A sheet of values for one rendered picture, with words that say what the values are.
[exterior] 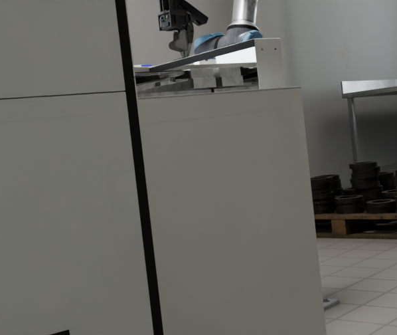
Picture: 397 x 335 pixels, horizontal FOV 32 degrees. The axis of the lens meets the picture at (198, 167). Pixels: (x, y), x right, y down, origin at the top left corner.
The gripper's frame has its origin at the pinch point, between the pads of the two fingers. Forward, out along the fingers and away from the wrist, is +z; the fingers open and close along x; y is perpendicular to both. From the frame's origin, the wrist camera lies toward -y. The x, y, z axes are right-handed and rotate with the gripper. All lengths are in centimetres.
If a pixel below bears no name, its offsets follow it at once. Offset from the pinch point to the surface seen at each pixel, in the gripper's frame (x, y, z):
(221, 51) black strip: 25.2, 5.6, 2.5
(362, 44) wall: -277, -403, -43
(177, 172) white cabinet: 46, 39, 33
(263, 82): 40.0, 3.9, 13.4
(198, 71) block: 21.7, 12.0, 7.5
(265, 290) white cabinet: 46, 16, 67
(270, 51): 40.0, 0.3, 5.0
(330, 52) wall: -263, -342, -35
